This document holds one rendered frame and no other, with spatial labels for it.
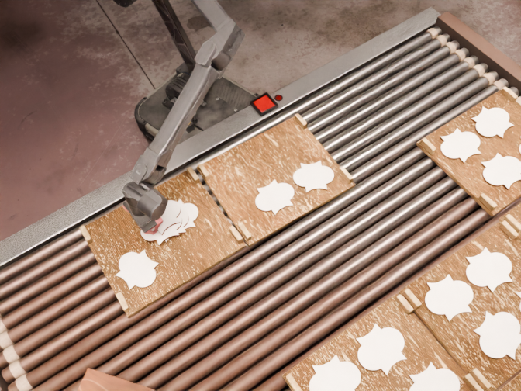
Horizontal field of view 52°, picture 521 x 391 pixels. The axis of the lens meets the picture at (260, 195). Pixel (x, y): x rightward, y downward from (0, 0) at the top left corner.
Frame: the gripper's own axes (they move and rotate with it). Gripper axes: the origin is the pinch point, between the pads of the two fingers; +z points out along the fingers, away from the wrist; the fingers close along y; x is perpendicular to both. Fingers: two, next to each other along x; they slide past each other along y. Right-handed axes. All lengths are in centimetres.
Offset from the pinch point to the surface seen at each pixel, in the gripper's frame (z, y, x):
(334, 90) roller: 3, 4, -86
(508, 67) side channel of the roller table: -1, -33, -139
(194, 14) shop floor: 93, 170, -128
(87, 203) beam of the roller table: 5.7, 22.8, 10.1
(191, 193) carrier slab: 3.1, 1.7, -17.9
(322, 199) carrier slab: 3, -29, -49
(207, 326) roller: 5.9, -36.9, 4.8
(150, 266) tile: 2.9, -11.6, 6.9
